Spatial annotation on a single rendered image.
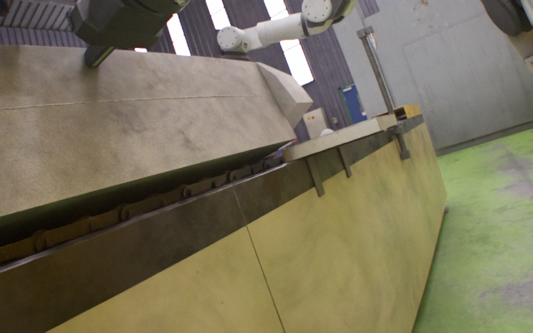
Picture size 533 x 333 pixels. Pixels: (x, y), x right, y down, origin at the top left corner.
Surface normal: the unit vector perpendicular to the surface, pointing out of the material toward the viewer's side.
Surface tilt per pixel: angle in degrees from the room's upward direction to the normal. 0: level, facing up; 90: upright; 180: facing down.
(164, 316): 90
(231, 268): 90
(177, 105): 80
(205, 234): 90
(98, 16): 90
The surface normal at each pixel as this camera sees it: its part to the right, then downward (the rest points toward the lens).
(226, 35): -0.30, 0.22
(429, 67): -0.51, 0.18
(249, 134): 0.72, -0.43
